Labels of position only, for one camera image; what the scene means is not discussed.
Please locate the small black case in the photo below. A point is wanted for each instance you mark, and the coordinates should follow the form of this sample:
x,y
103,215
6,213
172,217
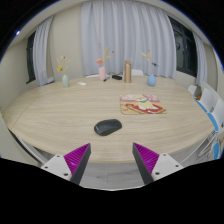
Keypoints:
x,y
117,77

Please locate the cartoon print mouse pad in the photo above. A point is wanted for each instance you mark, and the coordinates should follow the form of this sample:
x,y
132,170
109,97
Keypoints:
x,y
142,104

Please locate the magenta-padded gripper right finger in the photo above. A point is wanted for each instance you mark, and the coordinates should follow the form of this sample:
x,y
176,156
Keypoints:
x,y
166,164

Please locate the dark marker pen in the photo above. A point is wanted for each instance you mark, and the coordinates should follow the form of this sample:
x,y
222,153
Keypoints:
x,y
106,79

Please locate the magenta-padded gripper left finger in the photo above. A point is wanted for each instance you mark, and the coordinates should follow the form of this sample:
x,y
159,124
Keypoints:
x,y
57,165

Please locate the small white remote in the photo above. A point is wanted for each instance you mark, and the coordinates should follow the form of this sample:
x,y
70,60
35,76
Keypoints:
x,y
82,83

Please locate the wide white curtain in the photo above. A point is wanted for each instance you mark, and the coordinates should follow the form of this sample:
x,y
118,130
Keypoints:
x,y
128,33

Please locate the blue vase with dried flowers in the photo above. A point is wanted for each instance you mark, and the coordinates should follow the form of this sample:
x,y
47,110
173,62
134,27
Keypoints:
x,y
151,80

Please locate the green vase with yellow flowers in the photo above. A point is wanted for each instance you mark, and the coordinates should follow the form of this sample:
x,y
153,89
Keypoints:
x,y
65,81

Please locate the dark framed window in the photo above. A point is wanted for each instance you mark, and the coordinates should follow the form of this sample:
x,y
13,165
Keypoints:
x,y
30,60
185,50

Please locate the black computer mouse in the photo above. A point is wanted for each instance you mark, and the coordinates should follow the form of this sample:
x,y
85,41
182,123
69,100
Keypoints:
x,y
107,127

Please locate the white chairs with blue seats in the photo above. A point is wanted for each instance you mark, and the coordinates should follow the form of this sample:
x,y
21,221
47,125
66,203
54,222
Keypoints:
x,y
208,100

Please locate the narrow white curtain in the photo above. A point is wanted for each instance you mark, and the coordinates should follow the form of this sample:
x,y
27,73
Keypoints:
x,y
41,56
200,63

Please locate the copper metal drink bottle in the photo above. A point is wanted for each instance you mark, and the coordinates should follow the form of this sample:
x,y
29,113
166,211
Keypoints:
x,y
127,71

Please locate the pink vase with orange flowers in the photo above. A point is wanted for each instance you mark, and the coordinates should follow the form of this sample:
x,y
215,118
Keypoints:
x,y
102,74

